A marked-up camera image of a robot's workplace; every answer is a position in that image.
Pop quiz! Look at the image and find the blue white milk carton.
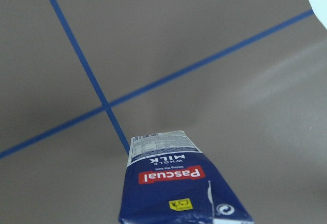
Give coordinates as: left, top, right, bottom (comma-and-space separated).
119, 131, 254, 223

